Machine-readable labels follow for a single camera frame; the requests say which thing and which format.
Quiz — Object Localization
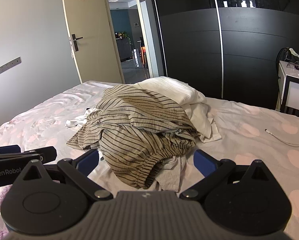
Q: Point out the beige striped pants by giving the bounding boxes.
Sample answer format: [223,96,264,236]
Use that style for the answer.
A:
[98,124,198,190]

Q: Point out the white charging cable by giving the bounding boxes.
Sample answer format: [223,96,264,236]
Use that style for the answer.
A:
[264,97,299,147]

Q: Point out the black wardrobe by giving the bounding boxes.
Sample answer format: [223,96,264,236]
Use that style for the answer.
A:
[149,0,299,111]

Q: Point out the black bag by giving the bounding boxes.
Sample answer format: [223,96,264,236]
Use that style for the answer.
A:
[276,47,299,66]

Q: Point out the metal door handle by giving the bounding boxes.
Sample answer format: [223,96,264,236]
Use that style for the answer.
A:
[69,33,83,52]

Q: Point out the grey wall switch panel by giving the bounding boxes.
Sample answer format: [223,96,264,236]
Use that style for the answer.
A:
[0,57,22,76]

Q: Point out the light grey cloth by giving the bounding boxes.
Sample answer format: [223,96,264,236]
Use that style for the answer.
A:
[156,155,188,192]

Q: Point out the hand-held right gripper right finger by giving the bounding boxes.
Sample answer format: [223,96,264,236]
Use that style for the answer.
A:
[180,149,277,201]

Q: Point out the white folded towel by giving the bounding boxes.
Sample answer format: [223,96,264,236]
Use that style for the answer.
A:
[133,77,208,105]

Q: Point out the white nightstand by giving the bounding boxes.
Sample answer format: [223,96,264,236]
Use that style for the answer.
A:
[276,60,299,117]

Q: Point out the cream door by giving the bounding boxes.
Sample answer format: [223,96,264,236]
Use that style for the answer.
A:
[60,0,125,84]

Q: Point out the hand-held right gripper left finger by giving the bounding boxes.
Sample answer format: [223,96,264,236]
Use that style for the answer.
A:
[15,149,112,201]

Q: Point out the dark hallway cabinet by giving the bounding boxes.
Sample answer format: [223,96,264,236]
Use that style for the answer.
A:
[116,38,135,62]

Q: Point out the pink dotted bedding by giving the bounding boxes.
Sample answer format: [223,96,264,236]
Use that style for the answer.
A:
[0,80,299,240]

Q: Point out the beige striped shirt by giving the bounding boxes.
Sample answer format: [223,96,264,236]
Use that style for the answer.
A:
[66,84,198,151]

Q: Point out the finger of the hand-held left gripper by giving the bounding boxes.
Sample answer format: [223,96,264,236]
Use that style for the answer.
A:
[0,145,20,155]
[22,146,57,166]

